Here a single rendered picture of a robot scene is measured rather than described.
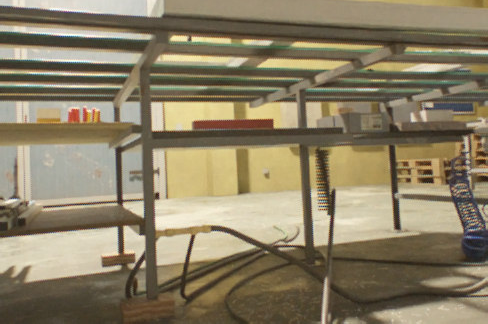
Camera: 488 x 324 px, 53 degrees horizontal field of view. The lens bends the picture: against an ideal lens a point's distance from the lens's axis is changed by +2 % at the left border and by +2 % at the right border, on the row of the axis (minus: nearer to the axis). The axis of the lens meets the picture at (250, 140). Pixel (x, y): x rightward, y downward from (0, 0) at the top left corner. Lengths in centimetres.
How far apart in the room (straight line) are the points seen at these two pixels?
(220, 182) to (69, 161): 230
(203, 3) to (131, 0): 692
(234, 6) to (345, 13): 34
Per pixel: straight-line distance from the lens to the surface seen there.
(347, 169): 916
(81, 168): 770
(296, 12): 142
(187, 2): 132
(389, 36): 159
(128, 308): 160
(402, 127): 241
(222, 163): 771
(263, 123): 177
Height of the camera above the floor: 46
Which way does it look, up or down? 3 degrees up
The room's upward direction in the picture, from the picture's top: 3 degrees counter-clockwise
